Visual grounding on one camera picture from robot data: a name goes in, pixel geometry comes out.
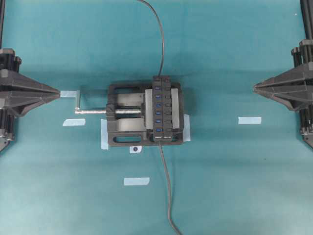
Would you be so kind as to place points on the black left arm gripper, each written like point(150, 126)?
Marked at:
point(18, 104)

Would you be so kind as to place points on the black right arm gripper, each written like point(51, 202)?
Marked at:
point(297, 101)

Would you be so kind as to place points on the black multiport USB hub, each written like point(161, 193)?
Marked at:
point(162, 109)

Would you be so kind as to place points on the blue tape strip far left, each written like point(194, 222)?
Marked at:
point(68, 94)

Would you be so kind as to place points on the blue tape strip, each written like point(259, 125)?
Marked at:
point(74, 122)
point(249, 120)
point(68, 94)
point(137, 181)

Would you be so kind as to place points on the blue tape strip lower left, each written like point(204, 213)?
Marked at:
point(74, 122)

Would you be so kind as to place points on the blue tape strip right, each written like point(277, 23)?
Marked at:
point(249, 120)

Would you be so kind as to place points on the blue tape under vise left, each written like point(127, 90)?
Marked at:
point(104, 135)

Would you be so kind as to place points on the blue tape under vise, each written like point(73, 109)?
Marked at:
point(104, 135)
point(186, 131)

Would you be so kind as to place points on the black bench vise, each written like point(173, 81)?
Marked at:
point(131, 130)

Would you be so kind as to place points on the blue tape under vise right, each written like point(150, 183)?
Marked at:
point(186, 131)

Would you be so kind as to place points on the tape patch with black dot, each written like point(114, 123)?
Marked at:
point(135, 149)

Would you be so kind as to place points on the blue tape strip bottom centre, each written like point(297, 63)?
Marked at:
point(137, 181)

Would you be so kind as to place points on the silver vise screw crank handle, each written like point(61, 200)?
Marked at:
point(124, 104)

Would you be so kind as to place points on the black frame post right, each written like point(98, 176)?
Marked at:
point(307, 15)

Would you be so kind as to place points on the black frame post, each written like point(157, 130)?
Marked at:
point(2, 13)
point(307, 15)

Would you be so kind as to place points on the black frame post left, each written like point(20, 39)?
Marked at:
point(2, 13)

